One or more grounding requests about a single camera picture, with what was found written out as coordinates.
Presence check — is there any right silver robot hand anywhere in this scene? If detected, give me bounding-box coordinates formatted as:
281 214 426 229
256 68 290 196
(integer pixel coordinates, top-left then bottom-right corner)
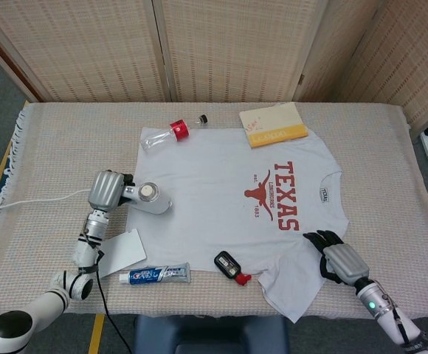
303 230 370 287

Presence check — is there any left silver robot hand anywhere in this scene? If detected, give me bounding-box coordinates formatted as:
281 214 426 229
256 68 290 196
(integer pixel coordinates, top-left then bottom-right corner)
88 170 136 211

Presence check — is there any white handheld steam iron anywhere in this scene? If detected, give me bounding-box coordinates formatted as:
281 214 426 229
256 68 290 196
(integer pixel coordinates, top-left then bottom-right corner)
127 181 173 216

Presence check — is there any white iron power cord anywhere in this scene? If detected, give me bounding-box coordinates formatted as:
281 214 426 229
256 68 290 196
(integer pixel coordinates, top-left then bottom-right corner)
0 190 92 212

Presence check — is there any beige woven tablecloth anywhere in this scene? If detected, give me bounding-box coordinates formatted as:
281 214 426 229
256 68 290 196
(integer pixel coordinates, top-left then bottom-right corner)
0 101 428 320

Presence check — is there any white plastic board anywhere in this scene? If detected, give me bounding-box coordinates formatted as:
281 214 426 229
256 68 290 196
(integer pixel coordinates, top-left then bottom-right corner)
97 228 148 278

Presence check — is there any clear bottle with red label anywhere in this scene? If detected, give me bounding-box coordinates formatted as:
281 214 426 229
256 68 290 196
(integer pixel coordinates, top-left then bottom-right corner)
141 114 210 153

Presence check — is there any blue Crest toothpaste tube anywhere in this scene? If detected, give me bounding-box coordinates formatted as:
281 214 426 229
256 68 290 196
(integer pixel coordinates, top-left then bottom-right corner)
119 262 192 285

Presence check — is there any white Texas Longhorns t-shirt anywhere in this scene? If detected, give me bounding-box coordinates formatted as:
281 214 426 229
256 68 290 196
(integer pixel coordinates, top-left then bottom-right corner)
125 127 349 324

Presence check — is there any black bottle with red cap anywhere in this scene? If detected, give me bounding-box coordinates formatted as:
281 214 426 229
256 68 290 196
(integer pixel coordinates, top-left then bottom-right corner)
213 250 252 287

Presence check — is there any woven folding screen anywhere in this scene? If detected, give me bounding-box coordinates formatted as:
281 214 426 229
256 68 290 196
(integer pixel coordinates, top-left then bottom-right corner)
0 0 428 128

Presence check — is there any blue padded seat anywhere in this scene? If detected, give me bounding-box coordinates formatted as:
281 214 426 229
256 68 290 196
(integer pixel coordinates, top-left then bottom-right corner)
132 315 291 354

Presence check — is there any cream and yellow book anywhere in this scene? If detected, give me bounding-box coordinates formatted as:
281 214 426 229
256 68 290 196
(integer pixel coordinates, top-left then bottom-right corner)
238 102 308 149

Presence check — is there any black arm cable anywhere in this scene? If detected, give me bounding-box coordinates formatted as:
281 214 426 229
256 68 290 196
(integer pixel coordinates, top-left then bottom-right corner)
94 250 132 354

